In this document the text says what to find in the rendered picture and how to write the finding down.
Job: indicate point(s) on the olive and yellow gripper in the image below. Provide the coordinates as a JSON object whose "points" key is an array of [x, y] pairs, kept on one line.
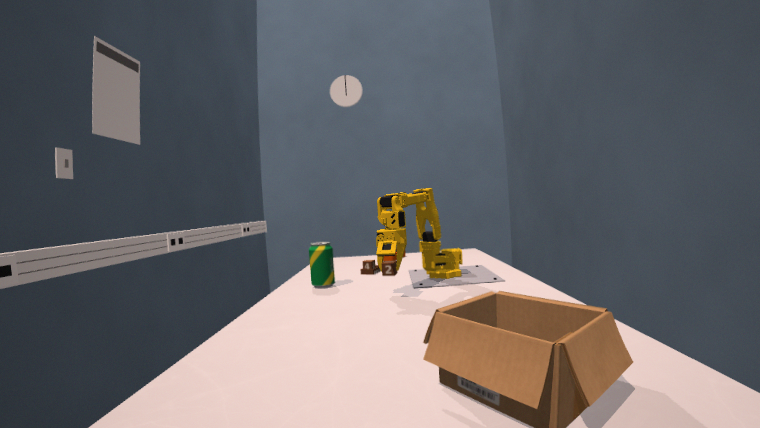
{"points": [[386, 242]]}

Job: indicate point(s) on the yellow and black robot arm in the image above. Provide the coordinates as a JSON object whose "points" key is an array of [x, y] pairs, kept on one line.
{"points": [[449, 258]]}

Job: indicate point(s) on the green drink can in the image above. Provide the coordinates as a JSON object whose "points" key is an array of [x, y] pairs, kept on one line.
{"points": [[321, 265]]}

